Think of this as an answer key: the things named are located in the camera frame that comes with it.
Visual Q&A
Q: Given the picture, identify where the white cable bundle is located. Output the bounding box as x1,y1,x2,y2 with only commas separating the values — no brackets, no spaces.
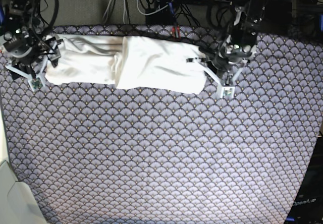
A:
75,0,170,24

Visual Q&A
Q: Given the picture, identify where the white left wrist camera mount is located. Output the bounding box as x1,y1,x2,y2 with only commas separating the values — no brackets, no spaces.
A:
186,58,250,99

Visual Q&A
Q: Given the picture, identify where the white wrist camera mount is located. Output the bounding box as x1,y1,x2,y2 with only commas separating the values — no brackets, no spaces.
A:
186,58,250,99
5,39,63,92

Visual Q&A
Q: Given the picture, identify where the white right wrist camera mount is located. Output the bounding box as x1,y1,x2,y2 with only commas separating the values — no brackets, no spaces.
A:
5,39,63,92

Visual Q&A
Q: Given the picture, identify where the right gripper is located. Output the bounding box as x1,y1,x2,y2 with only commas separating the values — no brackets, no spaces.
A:
1,29,60,68

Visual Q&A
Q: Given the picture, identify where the patterned grey tablecloth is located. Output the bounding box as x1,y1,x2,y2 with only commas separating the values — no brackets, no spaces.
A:
1,34,322,223

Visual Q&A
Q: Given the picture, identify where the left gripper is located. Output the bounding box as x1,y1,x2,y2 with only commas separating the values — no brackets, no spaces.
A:
207,36,257,77

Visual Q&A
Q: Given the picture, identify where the red table clamp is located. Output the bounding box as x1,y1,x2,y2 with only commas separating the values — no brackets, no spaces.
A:
171,26,181,39

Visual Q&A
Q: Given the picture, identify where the white printed T-shirt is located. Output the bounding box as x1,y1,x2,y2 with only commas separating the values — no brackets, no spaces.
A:
45,34,206,94

